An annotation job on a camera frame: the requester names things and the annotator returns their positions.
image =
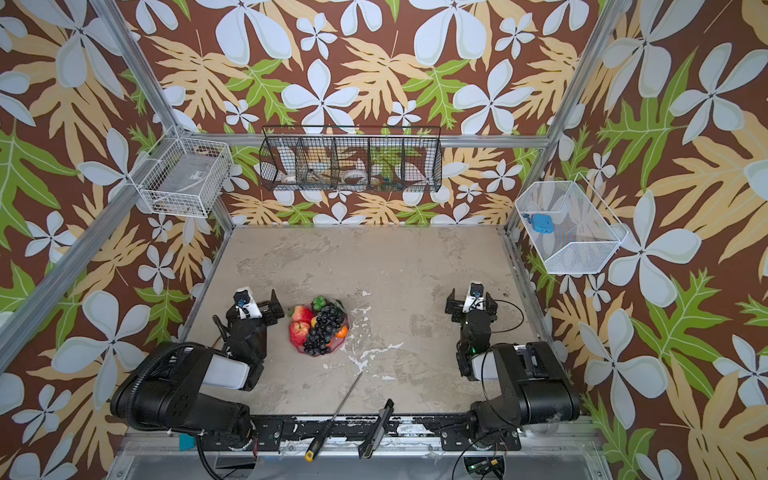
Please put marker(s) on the black rod yellow tip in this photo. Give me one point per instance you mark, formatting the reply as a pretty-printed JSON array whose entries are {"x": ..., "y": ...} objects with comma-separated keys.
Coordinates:
[{"x": 320, "y": 438}]

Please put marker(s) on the dark purple mangosteen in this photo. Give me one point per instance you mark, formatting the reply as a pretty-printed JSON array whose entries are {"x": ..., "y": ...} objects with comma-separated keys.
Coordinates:
[{"x": 319, "y": 303}]

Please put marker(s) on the red apple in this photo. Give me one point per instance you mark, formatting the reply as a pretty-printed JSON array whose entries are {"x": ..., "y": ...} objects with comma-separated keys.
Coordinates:
[{"x": 298, "y": 333}]

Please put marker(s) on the white wire basket left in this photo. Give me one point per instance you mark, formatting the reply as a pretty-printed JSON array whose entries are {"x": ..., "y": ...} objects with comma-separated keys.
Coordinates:
[{"x": 183, "y": 176}]

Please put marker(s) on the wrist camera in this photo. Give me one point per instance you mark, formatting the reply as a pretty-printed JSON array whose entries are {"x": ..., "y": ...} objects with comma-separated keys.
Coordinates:
[
  {"x": 245, "y": 305},
  {"x": 475, "y": 297}
]

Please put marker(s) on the white wire basket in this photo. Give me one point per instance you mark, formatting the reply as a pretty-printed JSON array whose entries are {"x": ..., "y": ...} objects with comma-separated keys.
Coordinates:
[
  {"x": 183, "y": 176},
  {"x": 587, "y": 231}
]

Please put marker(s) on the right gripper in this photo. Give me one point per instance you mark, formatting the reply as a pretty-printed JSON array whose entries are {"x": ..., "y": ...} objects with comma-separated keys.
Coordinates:
[{"x": 453, "y": 304}]

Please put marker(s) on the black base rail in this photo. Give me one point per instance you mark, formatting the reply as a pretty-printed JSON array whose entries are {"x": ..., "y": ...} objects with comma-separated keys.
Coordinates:
[{"x": 456, "y": 432}]

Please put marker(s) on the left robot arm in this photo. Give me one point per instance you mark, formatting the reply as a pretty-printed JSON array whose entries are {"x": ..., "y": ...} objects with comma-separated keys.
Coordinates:
[{"x": 164, "y": 392}]

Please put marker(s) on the pink polka dot plate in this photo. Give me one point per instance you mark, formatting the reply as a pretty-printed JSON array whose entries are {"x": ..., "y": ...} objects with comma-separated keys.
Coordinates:
[{"x": 340, "y": 343}]

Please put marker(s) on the red strawberry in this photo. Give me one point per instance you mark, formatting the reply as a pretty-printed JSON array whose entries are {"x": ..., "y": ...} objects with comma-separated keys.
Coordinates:
[{"x": 302, "y": 313}]

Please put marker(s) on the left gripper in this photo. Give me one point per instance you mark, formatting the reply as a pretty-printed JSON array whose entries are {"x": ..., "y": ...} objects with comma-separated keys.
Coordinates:
[{"x": 269, "y": 316}]

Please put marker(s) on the white wire basket right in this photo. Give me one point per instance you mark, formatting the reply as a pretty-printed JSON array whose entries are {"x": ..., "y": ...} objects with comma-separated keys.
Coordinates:
[{"x": 587, "y": 231}]

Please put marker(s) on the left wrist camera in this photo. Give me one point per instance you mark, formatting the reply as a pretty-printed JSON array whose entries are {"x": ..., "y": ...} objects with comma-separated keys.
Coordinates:
[{"x": 245, "y": 305}]

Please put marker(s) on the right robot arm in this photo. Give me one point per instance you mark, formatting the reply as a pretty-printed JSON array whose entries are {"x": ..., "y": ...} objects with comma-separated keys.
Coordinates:
[{"x": 534, "y": 388}]

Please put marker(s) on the black grape bunch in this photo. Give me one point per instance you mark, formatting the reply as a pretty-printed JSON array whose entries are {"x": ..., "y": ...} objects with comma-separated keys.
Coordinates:
[{"x": 321, "y": 339}]

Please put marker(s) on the blue object in basket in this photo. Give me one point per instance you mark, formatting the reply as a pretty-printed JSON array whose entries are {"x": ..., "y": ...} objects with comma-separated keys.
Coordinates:
[{"x": 541, "y": 223}]

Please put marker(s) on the black wire basket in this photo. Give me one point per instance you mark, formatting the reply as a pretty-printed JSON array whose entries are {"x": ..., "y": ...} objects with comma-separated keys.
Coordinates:
[{"x": 373, "y": 159}]

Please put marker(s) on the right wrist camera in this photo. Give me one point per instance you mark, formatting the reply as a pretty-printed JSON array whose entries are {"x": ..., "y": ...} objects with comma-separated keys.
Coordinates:
[{"x": 475, "y": 297}]

